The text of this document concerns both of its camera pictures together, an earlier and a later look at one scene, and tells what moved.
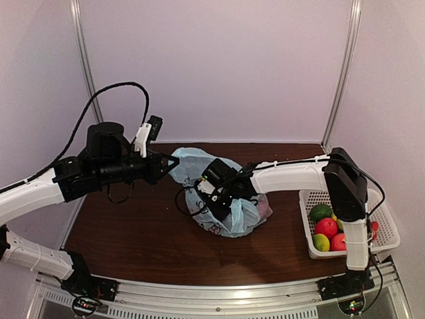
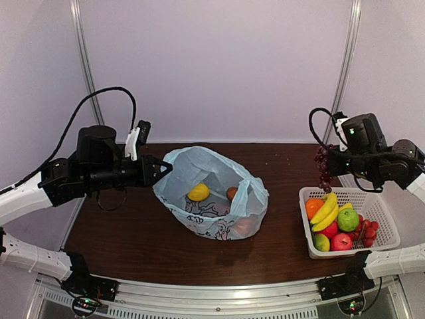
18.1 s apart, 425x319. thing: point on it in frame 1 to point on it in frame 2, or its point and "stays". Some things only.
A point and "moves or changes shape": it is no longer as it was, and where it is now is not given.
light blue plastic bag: x=247 y=214 moves or changes shape
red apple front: x=339 y=242 stays
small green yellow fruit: x=321 y=242 stays
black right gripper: x=218 y=212 to x=336 y=167
